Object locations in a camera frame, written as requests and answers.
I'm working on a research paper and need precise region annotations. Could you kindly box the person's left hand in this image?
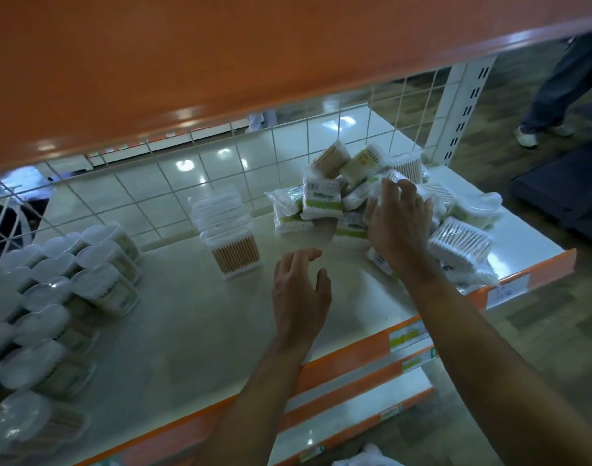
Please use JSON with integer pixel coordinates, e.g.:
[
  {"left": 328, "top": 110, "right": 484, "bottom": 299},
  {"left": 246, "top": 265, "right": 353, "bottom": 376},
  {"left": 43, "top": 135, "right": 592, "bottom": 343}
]
[{"left": 271, "top": 247, "right": 334, "bottom": 353}]

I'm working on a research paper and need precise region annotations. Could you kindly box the person's right hand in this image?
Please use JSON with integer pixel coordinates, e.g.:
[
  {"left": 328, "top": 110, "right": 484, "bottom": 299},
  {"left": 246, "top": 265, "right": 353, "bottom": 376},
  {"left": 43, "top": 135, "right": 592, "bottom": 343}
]
[{"left": 363, "top": 178, "right": 435, "bottom": 277}]

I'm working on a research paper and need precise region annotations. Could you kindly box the pile of cotton swab packs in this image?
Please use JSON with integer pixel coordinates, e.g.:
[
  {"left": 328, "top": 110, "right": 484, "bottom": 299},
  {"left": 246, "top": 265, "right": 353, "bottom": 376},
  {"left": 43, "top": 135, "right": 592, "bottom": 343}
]
[{"left": 264, "top": 139, "right": 503, "bottom": 294}]

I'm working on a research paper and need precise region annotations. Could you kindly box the white shelf orange rail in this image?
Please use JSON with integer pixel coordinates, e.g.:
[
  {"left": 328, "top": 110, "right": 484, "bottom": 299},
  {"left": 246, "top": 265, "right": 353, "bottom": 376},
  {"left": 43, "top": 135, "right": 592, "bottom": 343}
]
[{"left": 0, "top": 164, "right": 578, "bottom": 466}]

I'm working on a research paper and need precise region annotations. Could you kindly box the white shelf board orange rim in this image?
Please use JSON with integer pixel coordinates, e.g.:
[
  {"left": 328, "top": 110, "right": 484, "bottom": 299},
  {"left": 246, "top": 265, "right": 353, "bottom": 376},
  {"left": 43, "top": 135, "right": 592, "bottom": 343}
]
[
  {"left": 126, "top": 346, "right": 440, "bottom": 466},
  {"left": 0, "top": 0, "right": 592, "bottom": 178},
  {"left": 266, "top": 366, "right": 435, "bottom": 466}
]

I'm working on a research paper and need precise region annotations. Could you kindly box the person's left forearm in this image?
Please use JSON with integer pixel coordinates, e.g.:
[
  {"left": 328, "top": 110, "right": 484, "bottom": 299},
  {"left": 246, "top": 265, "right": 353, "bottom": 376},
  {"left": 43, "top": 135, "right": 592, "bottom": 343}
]
[{"left": 194, "top": 339, "right": 316, "bottom": 466}]

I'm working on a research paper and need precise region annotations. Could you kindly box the person's right forearm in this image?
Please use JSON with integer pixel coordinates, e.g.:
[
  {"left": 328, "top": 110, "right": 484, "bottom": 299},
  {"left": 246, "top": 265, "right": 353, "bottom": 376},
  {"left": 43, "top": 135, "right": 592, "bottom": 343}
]
[{"left": 398, "top": 266, "right": 592, "bottom": 466}]

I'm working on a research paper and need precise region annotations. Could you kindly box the person's white garment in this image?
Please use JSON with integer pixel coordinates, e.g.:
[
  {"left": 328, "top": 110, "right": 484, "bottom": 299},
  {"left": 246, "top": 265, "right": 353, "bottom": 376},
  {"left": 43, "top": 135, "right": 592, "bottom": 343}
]
[{"left": 330, "top": 442, "right": 406, "bottom": 466}]

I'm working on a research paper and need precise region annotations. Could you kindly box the distant white orange shelf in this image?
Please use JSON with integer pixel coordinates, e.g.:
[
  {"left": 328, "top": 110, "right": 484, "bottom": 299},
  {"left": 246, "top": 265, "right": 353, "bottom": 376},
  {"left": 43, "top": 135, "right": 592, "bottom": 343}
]
[{"left": 84, "top": 118, "right": 251, "bottom": 166}]

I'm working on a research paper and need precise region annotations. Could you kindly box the plain white price label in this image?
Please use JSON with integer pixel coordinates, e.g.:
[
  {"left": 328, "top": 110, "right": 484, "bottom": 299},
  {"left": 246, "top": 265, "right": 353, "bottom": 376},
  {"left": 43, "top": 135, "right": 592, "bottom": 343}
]
[{"left": 485, "top": 278, "right": 530, "bottom": 310}]

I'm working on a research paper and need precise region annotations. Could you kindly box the narrow green price label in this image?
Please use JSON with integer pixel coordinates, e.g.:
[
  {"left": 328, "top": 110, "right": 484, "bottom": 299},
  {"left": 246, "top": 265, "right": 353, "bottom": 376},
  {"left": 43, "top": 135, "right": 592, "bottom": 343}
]
[{"left": 401, "top": 348, "right": 438, "bottom": 375}]

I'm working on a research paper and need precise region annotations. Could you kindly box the white slotted end post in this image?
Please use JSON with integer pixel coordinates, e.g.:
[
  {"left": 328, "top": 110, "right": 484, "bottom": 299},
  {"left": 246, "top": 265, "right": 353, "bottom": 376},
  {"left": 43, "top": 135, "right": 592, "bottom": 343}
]
[{"left": 429, "top": 55, "right": 499, "bottom": 168}]

